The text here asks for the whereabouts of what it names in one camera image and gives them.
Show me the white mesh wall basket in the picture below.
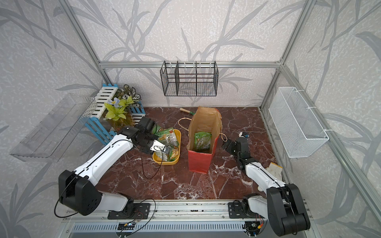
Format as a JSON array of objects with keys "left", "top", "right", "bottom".
[{"left": 269, "top": 87, "right": 329, "bottom": 158}]

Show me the blue white slatted rack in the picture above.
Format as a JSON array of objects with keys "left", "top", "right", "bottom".
[{"left": 85, "top": 84, "right": 146, "bottom": 145}]

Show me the black wire wall basket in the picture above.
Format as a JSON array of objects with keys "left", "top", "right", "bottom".
[{"left": 160, "top": 61, "right": 219, "bottom": 97}]

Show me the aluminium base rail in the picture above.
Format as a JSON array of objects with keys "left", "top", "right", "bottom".
[{"left": 63, "top": 199, "right": 258, "bottom": 223}]

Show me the large green condiment packet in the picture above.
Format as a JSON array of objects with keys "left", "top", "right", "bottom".
[{"left": 193, "top": 131, "right": 212, "bottom": 153}]

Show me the clear plastic wall shelf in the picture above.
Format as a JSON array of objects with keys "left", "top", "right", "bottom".
[{"left": 10, "top": 93, "right": 97, "bottom": 163}]

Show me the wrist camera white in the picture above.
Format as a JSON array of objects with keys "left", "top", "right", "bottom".
[
  {"left": 149, "top": 140, "right": 167, "bottom": 154},
  {"left": 239, "top": 131, "right": 249, "bottom": 138}
]

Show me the small green toy rake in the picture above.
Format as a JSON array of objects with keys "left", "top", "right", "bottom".
[{"left": 180, "top": 108, "right": 195, "bottom": 115}]

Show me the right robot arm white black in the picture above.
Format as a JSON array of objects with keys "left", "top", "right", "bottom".
[{"left": 222, "top": 136, "right": 311, "bottom": 237}]

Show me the red paper bag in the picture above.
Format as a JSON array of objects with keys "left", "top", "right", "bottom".
[{"left": 181, "top": 106, "right": 227, "bottom": 174}]

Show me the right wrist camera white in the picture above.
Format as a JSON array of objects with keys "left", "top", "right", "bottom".
[{"left": 239, "top": 131, "right": 249, "bottom": 138}]

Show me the potted artificial plant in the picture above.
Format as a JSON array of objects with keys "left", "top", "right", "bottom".
[{"left": 104, "top": 84, "right": 142, "bottom": 132}]

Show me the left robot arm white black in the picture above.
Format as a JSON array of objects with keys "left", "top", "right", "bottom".
[{"left": 57, "top": 117, "right": 163, "bottom": 216}]

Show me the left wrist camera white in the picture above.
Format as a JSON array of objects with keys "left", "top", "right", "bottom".
[{"left": 149, "top": 140, "right": 167, "bottom": 154}]

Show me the green orange condiment packet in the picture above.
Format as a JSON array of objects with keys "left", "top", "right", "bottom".
[{"left": 155, "top": 145, "right": 179, "bottom": 162}]

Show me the yellow plastic tray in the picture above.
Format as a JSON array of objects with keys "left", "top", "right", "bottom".
[{"left": 152, "top": 128, "right": 181, "bottom": 165}]

